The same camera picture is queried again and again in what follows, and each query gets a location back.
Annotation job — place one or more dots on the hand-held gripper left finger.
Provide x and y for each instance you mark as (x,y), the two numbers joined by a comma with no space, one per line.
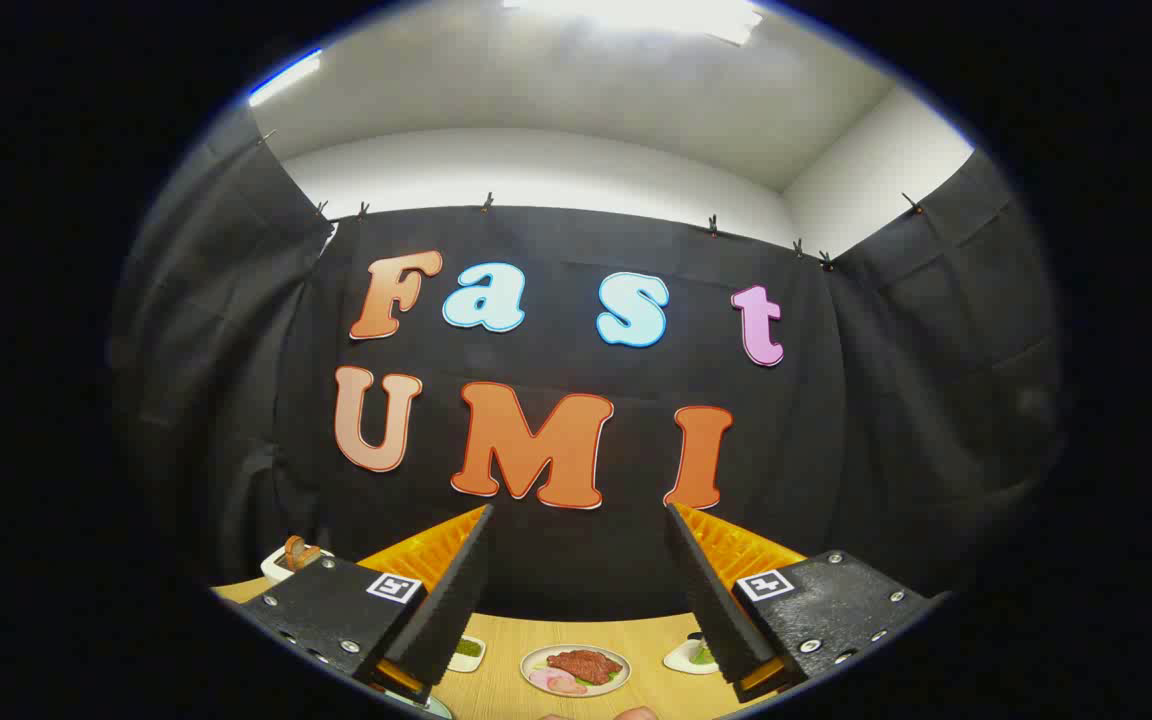
(451,600)

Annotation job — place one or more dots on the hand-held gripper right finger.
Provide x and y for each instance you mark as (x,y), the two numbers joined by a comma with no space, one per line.
(711,600)

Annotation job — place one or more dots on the green lettuce leaf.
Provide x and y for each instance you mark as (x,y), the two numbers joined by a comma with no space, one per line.
(612,676)

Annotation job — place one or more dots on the toasted bread slice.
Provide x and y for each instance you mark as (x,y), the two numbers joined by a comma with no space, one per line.
(311,552)
(293,553)

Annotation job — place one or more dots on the brown steak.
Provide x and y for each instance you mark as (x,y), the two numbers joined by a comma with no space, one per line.
(586,664)

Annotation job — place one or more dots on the pale pink ham slice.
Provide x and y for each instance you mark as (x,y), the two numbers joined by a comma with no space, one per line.
(544,678)

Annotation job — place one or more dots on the small white dish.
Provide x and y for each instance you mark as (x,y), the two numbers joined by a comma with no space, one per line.
(681,660)

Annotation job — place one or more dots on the cream white toaster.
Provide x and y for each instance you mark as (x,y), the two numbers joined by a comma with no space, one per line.
(274,568)

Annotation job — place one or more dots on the light blue plate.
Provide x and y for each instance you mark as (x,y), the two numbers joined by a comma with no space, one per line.
(431,710)

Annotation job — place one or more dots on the green label bottle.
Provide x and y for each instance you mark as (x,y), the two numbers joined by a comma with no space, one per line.
(702,655)

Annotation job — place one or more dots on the ceiling light strip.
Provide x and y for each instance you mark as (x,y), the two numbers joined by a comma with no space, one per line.
(286,78)

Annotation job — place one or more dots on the green mung beans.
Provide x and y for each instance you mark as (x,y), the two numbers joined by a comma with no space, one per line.
(468,648)

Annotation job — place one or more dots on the red pink ham slice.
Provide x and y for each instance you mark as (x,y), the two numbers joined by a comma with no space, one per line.
(568,686)

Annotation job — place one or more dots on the white divided dish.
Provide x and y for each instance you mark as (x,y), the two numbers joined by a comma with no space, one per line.
(468,655)

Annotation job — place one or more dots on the white oval plate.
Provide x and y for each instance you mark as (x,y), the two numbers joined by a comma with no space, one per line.
(536,662)

